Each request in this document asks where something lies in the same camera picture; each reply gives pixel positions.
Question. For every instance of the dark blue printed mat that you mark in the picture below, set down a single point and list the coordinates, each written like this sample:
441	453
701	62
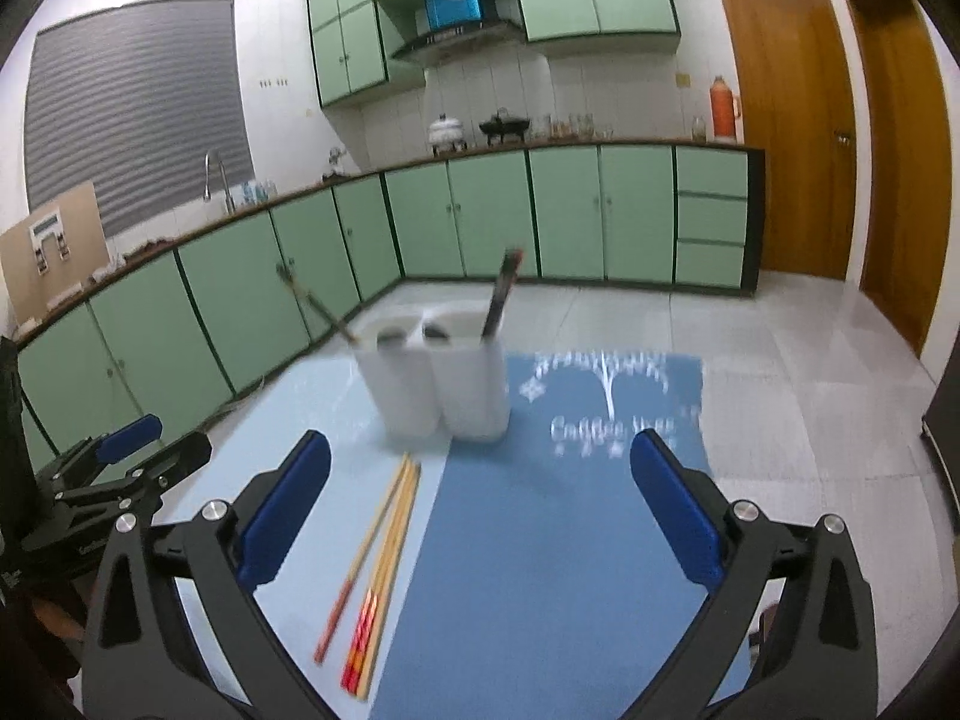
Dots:
540	540

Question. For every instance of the small glass jar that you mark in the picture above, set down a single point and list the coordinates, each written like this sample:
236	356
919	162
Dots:
698	130

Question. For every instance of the metal sink faucet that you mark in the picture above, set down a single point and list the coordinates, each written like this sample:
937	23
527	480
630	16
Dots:
223	184

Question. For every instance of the dark brown chopstick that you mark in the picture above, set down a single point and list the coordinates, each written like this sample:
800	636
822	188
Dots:
330	315
319	307

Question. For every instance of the green base cabinets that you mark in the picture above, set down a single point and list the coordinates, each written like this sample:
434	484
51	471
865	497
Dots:
570	210

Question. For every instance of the green drawer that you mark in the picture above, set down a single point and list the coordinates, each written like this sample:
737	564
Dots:
711	171
709	264
711	219

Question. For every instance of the light blue printed mat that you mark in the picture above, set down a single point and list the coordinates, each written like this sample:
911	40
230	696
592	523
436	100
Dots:
322	405

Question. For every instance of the orange thermos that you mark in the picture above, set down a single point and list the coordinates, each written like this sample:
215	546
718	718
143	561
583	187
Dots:
723	111

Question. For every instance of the white two-compartment utensil holder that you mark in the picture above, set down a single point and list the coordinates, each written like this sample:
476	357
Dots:
465	390

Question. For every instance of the black wok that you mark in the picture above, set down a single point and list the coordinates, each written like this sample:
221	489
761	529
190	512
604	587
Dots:
504	127

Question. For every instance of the blue box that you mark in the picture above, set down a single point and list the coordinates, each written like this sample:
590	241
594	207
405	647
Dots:
451	1

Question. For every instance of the wooden chopstick orange red end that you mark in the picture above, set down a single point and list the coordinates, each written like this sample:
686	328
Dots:
377	577
394	577
385	577

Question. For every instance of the black range hood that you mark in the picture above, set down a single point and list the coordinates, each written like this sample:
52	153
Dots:
457	41

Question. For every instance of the small metal kettle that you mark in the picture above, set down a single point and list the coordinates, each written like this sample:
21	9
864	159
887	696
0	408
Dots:
336	163

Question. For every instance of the person's left hand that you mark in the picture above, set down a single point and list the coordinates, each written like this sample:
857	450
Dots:
60	619

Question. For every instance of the bottles beside sink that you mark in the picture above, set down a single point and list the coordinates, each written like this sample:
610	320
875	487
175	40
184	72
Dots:
255	193

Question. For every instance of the wooden door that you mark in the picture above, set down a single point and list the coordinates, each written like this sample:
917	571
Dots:
896	165
784	127

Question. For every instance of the white cooking pot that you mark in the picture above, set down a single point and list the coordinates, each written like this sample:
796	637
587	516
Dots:
446	131

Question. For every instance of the cardboard board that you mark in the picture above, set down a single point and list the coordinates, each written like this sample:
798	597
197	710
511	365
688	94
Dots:
82	240

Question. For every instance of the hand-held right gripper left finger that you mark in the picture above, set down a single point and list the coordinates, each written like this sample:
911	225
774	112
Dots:
285	517

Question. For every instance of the black oven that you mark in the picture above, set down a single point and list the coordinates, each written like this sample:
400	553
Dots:
945	442

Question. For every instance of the black chopstick red end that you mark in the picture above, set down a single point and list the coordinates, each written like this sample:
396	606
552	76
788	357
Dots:
499	292
507	283

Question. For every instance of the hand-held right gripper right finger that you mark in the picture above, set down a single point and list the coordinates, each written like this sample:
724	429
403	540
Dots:
675	517

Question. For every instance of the white plastic bracket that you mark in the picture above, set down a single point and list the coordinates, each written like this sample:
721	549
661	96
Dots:
46	229

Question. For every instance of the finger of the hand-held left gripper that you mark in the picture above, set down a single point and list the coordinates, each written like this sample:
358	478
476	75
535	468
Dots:
131	431
176	457

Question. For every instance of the grey window blind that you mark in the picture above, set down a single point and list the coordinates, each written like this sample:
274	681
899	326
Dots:
135	112

